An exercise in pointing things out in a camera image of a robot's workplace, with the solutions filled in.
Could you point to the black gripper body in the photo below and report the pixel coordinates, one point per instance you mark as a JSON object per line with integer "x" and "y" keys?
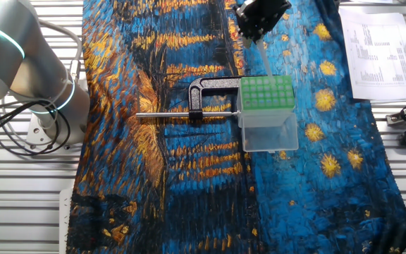
{"x": 264, "y": 12}

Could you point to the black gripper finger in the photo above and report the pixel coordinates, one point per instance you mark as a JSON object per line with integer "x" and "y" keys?
{"x": 247, "y": 33}
{"x": 263, "y": 30}

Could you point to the clear large pipette tip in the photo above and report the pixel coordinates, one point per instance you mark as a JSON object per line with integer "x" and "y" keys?
{"x": 264, "y": 58}

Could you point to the black C-clamp with steel screw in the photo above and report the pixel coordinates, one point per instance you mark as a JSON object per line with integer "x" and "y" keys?
{"x": 196, "y": 95}

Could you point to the translucent box with green rack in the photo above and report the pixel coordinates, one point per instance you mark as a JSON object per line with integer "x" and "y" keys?
{"x": 266, "y": 134}

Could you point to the white printed paper sheet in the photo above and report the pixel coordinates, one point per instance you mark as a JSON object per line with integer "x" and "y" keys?
{"x": 382, "y": 81}

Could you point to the blue and orange painted cloth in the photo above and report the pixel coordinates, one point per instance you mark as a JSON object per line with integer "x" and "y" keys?
{"x": 206, "y": 194}

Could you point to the silver robot mounting plate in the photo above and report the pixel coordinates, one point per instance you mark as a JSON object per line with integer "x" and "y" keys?
{"x": 35, "y": 135}

